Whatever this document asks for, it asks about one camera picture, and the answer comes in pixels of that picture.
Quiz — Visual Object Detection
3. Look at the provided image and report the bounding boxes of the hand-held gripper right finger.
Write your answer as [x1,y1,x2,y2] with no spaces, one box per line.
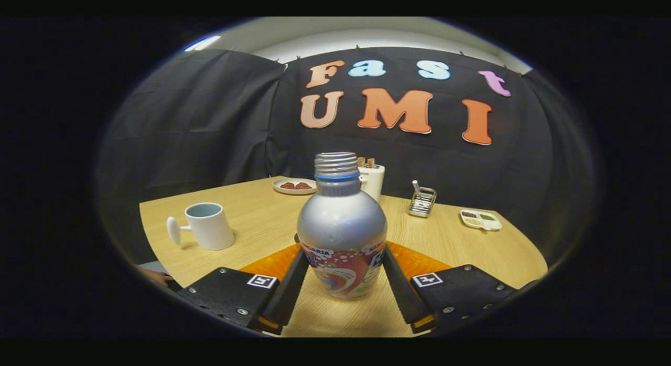
[382,242,517,335]

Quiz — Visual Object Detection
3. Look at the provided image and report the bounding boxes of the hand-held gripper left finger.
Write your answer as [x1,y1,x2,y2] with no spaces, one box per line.
[178,244,310,335]

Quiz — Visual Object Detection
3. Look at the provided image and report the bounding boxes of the silver juice bottle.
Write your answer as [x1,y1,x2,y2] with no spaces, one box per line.
[297,152,388,299]

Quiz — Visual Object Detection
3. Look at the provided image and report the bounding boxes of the white cup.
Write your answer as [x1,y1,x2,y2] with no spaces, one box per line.
[167,202,236,251]

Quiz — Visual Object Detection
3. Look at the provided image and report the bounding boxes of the wooden table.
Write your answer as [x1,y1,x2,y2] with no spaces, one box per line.
[139,176,548,338]

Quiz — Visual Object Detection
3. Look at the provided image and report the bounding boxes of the white plate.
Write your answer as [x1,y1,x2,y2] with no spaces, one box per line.
[272,178,318,195]

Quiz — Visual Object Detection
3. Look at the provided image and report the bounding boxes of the white divided condiment dish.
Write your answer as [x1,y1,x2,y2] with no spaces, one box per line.
[460,209,503,231]

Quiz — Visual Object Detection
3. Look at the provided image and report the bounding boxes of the white toaster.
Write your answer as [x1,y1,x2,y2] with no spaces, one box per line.
[358,165,385,203]

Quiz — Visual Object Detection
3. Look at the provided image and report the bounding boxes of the striped ceiling light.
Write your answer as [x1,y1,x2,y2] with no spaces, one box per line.
[185,36,222,52]

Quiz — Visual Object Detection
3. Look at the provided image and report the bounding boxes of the metal wire rack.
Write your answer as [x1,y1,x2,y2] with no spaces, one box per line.
[407,180,437,218]

